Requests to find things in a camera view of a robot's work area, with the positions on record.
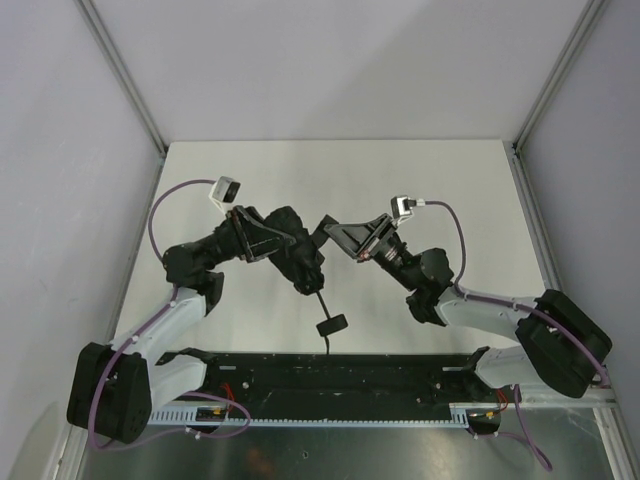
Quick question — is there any black folding umbrella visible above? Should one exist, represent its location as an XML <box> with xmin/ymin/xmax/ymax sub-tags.
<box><xmin>265</xmin><ymin>206</ymin><xmax>349</xmax><ymax>355</ymax></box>

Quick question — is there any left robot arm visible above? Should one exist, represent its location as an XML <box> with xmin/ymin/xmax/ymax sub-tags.
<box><xmin>66</xmin><ymin>206</ymin><xmax>305</xmax><ymax>444</ymax></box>

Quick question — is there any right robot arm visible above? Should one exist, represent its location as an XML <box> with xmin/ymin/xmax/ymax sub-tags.
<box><xmin>314</xmin><ymin>214</ymin><xmax>613</xmax><ymax>398</ymax></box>

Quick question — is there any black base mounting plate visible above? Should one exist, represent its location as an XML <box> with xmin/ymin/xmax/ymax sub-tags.
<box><xmin>181</xmin><ymin>349</ymin><xmax>498</xmax><ymax>419</ymax></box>

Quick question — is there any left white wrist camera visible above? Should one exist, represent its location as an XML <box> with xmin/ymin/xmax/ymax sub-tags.
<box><xmin>208</xmin><ymin>176</ymin><xmax>241</xmax><ymax>214</ymax></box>

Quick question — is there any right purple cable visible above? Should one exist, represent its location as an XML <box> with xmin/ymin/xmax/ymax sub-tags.
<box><xmin>414</xmin><ymin>199</ymin><xmax>609</xmax><ymax>471</ymax></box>

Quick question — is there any aluminium table edge rail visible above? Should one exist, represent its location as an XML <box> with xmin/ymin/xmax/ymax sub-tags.
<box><xmin>503</xmin><ymin>142</ymin><xmax>562</xmax><ymax>290</ymax></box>

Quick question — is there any grey slotted cable duct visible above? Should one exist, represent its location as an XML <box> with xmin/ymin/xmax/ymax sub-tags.
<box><xmin>148</xmin><ymin>402</ymin><xmax>469</xmax><ymax>429</ymax></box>

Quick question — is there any right aluminium frame post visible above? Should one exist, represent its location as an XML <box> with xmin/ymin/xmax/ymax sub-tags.
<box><xmin>512</xmin><ymin>0</ymin><xmax>610</xmax><ymax>154</ymax></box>

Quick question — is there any aluminium frame post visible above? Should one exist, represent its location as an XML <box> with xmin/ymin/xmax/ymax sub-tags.
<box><xmin>512</xmin><ymin>0</ymin><xmax>610</xmax><ymax>154</ymax></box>
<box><xmin>74</xmin><ymin>0</ymin><xmax>168</xmax><ymax>158</ymax></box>

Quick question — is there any left aluminium frame post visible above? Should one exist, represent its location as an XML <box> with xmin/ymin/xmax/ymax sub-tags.
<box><xmin>74</xmin><ymin>0</ymin><xmax>168</xmax><ymax>158</ymax></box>

